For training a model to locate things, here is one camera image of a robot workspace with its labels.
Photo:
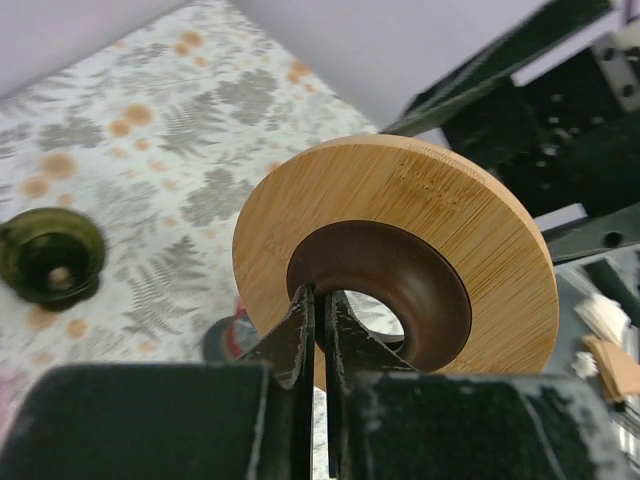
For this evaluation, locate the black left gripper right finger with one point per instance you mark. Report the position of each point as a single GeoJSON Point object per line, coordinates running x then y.
{"type": "Point", "coordinates": [356, 359]}

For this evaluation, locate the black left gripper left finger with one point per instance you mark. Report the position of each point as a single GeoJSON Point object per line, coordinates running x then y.
{"type": "Point", "coordinates": [281, 447]}

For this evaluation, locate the round bamboo dripper holder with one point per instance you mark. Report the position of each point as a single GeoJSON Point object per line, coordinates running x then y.
{"type": "Point", "coordinates": [442, 243]}

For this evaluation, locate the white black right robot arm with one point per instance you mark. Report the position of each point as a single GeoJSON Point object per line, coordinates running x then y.
{"type": "Point", "coordinates": [569, 136]}

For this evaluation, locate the brown paper coffee filters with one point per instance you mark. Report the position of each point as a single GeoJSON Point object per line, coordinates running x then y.
{"type": "Point", "coordinates": [605, 356]}

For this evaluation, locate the floral patterned table mat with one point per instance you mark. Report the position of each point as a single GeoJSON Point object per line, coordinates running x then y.
{"type": "Point", "coordinates": [158, 139]}

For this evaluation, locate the dark green glass jar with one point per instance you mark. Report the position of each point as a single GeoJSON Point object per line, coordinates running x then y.
{"type": "Point", "coordinates": [52, 257]}

